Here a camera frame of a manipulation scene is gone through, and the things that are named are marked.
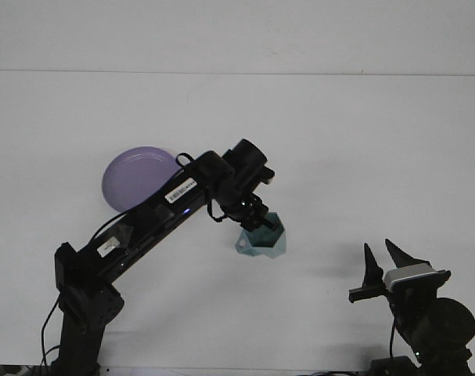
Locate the pale blue faceted cup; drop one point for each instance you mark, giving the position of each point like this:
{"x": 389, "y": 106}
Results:
{"x": 266, "y": 243}

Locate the purple round plate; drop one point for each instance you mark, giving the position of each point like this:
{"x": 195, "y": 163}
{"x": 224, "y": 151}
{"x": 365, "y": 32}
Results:
{"x": 131, "y": 176}

